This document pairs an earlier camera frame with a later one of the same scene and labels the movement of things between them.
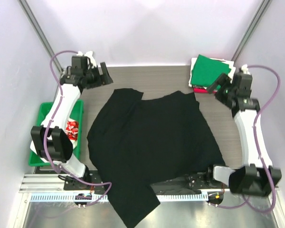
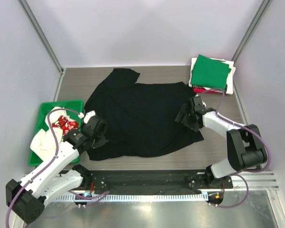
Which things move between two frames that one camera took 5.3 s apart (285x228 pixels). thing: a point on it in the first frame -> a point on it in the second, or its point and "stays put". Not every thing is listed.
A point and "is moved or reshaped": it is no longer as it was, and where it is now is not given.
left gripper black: [105, 78] -> [102, 141]
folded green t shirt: [206, 71] stays put
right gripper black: [223, 78] -> [183, 110]
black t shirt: [146, 148] is moved or reshaped
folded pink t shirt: [200, 90] stays put
